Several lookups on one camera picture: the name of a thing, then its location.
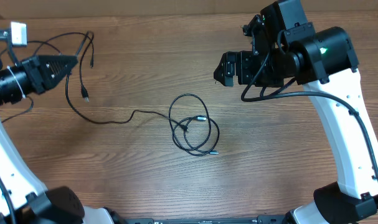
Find thin black cable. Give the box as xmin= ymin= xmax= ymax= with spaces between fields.
xmin=26 ymin=30 xmax=95 ymax=103

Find black usb cable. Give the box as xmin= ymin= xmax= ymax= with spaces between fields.
xmin=65 ymin=71 xmax=189 ymax=132

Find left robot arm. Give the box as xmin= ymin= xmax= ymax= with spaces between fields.
xmin=0 ymin=55 xmax=113 ymax=224

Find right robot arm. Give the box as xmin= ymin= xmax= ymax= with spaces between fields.
xmin=214 ymin=0 xmax=378 ymax=223

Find left camera thin cable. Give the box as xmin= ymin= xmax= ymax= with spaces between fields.
xmin=0 ymin=29 xmax=34 ymax=124

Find black cable silver plugs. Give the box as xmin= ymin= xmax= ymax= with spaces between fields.
xmin=167 ymin=93 xmax=220 ymax=157

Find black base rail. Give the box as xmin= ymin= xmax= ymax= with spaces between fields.
xmin=123 ymin=215 xmax=287 ymax=224

